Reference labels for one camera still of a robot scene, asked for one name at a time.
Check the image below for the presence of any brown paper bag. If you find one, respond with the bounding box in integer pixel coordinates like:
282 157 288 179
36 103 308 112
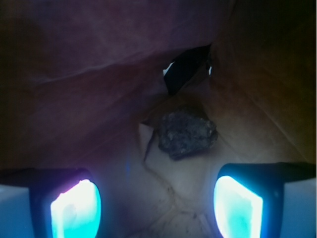
0 0 317 238

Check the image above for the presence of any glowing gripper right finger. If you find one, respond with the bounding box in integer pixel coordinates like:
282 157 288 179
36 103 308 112
213 162 317 238

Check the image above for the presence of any black tape strip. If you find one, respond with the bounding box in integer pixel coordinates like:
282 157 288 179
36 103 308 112
162 44 212 95

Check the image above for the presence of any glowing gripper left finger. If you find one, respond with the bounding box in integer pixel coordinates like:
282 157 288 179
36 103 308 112
0 168 102 238

